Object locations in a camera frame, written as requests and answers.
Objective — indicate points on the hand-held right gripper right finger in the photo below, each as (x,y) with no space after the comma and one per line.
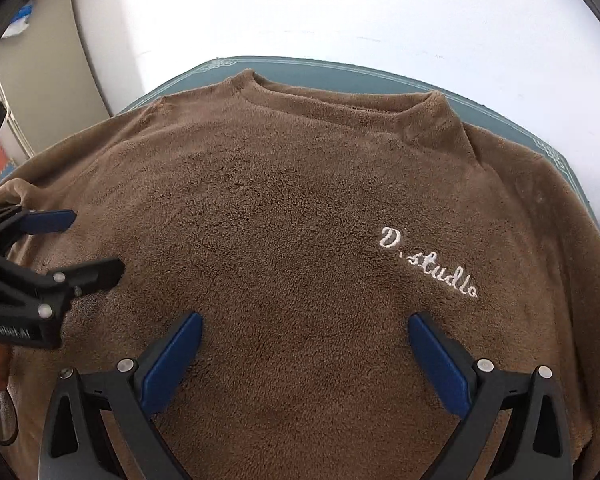
(437,360)

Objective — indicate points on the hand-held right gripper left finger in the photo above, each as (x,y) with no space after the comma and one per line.
(172,360)

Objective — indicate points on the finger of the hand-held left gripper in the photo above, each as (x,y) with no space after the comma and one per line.
(50,221)
(92,275)

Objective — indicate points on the brown fleece sweater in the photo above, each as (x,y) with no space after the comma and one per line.
(290,220)

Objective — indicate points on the red floor mat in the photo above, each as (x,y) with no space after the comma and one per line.
(1,162)

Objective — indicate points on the blue and white box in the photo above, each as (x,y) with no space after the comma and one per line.
(19,21)

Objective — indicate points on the teal table mat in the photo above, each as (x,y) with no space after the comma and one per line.
(330,72)

